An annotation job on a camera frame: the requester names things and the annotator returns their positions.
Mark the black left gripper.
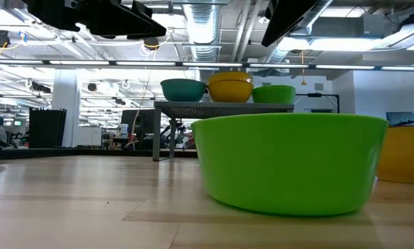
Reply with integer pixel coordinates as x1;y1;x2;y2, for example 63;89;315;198
19;0;167;40

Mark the green bowl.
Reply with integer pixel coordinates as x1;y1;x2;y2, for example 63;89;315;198
191;113;390;217
251;84;297;104

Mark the teal bowl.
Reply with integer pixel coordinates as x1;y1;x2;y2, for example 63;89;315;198
160;78;208;102

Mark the yellow lemon-patterned bowl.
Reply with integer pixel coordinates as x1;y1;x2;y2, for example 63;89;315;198
376;125;414;185
207;80;255;104
208;71;253;84

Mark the long ceiling light strip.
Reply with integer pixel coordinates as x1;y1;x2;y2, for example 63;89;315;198
0;59;414;72

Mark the dark computer monitor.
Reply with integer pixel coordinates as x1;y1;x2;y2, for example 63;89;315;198
120;109;156;150

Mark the white pillar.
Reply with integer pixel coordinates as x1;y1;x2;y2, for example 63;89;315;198
52;68;81;148

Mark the grey metal rack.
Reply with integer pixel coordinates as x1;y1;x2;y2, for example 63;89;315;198
152;101;295;163

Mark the white cabinet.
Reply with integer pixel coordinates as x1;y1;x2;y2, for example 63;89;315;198
75;127;103;147

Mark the black cabinet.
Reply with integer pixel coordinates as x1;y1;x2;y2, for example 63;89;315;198
28;108;68;149

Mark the blue-lit computer monitor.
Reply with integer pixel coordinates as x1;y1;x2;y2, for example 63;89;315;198
386;111;414;127

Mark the silver ventilation duct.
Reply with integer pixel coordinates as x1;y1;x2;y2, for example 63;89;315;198
269;0;334;65
183;0;219;80

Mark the yellow hanging cord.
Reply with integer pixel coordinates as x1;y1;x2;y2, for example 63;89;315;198
299;50;307;86

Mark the black metal frame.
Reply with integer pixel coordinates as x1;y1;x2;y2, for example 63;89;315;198
295;93;341;114

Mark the black table frame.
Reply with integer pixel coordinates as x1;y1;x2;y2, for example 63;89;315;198
0;147;198;161

